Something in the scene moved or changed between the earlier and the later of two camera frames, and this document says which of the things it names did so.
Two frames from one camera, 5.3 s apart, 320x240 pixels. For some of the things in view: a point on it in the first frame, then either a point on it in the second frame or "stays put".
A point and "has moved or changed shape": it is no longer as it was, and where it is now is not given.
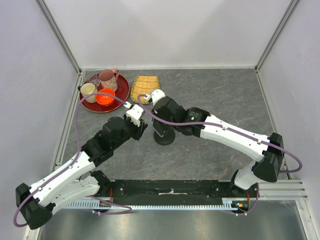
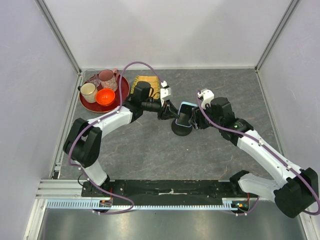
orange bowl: (105, 100) stays put
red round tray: (122, 92) stays put
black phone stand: (168, 137) has moved or changed shape
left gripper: (139, 130) → (168, 112)
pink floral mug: (108, 78) stays put
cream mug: (86, 88) stays put
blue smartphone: (159, 126) has moved or changed shape
